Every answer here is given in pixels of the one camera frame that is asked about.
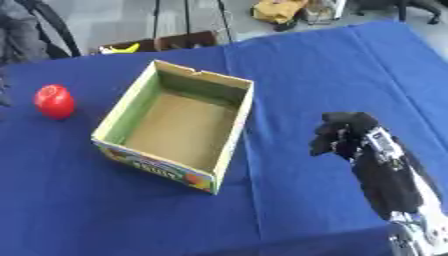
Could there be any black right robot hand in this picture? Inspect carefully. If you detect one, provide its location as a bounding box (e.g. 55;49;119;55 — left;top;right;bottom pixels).
308;111;445;221

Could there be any open cardboard box green inside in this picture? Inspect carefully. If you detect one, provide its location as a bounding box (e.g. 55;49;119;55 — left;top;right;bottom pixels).
89;59;258;196

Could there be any black chair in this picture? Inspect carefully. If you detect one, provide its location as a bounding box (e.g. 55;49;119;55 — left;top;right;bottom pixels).
351;0;445;26

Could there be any yellow bag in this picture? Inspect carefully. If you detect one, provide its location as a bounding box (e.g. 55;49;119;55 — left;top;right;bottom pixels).
250;0;312;32

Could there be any black tripod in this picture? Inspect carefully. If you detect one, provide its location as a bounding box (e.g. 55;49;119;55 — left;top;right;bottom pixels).
150;0;235;45

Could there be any yellow toy banana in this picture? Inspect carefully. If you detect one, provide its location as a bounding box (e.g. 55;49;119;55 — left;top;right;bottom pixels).
98;42;142;55

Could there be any red toy apple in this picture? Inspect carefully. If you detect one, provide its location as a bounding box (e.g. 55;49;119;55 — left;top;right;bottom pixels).
31;83;77;121

